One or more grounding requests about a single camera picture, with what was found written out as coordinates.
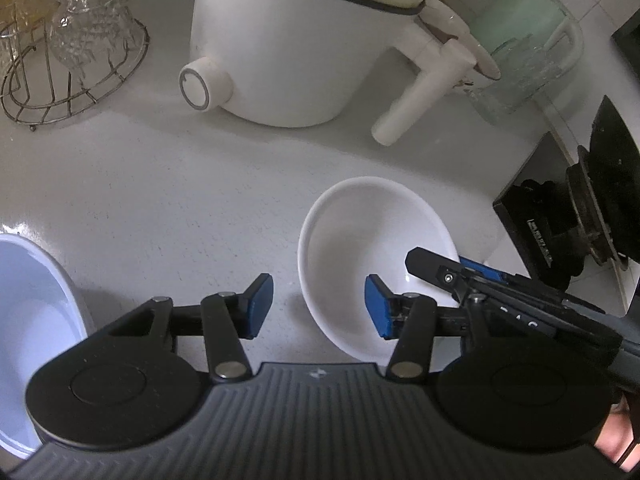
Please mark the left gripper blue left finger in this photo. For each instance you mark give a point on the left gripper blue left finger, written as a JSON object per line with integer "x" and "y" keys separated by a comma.
{"x": 229, "y": 317}

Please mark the light blue bowl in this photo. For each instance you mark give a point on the light blue bowl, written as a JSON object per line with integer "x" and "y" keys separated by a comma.
{"x": 42, "y": 315}

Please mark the black gas stove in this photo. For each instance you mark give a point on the black gas stove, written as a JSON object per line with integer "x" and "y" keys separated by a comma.
{"x": 591, "y": 209}

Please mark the green glass pitcher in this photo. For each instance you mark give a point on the green glass pitcher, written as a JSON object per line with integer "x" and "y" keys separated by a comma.
{"x": 533, "y": 42}

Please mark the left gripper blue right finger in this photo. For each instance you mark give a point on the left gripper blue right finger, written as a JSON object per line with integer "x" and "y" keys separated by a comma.
{"x": 409, "y": 320}

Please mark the small white bowl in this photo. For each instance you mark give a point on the small white bowl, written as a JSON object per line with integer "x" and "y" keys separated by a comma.
{"x": 363, "y": 226}

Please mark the wire cup rack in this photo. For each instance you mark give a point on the wire cup rack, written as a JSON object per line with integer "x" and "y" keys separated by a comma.
{"x": 37, "y": 90}

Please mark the white electric cooking pot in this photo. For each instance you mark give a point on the white electric cooking pot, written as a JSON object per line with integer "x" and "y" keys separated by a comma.
{"x": 297, "y": 63}

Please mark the glass cups on rack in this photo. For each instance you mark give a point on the glass cups on rack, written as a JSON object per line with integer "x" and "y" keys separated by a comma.
{"x": 79, "y": 33}

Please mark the person's right hand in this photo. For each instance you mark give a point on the person's right hand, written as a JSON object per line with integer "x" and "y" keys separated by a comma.
{"x": 619, "y": 437}

